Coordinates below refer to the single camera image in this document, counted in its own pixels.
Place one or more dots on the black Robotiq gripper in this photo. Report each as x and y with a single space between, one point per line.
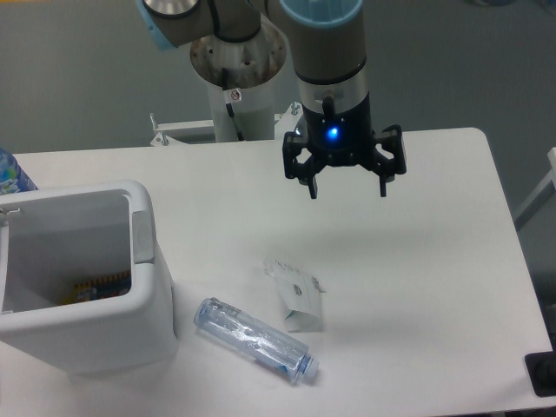
348 140

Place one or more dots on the white paper bag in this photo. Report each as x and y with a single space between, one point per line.
300 294

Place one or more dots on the clear plastic water bottle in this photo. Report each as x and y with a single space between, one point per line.
270 346

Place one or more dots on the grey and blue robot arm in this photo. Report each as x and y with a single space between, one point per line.
325 39

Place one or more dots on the white plastic trash can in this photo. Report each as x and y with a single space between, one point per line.
52 239

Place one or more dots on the yellow blue snack wrapper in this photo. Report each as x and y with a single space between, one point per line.
104 287

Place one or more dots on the black clamp at table edge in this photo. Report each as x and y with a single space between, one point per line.
541 370

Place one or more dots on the blue labelled bottle at edge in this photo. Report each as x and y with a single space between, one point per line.
13 178

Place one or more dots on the black gripper cable connector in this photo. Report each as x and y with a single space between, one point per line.
328 106

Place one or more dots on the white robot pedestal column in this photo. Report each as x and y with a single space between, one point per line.
240 80

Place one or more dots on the white frame at right edge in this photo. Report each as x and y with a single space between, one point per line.
538 197

